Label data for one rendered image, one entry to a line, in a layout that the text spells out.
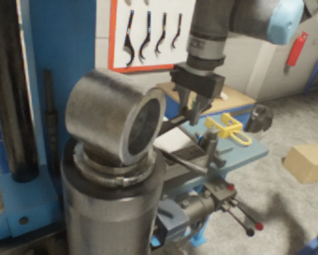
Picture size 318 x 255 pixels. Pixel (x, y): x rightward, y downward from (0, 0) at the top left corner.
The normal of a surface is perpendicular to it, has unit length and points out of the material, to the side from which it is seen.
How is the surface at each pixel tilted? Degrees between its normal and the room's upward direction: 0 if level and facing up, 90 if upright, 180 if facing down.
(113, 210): 90
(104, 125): 70
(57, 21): 90
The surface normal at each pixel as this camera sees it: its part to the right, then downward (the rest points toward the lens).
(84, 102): -0.30, -0.17
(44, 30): 0.55, 0.51
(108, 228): 0.09, 0.54
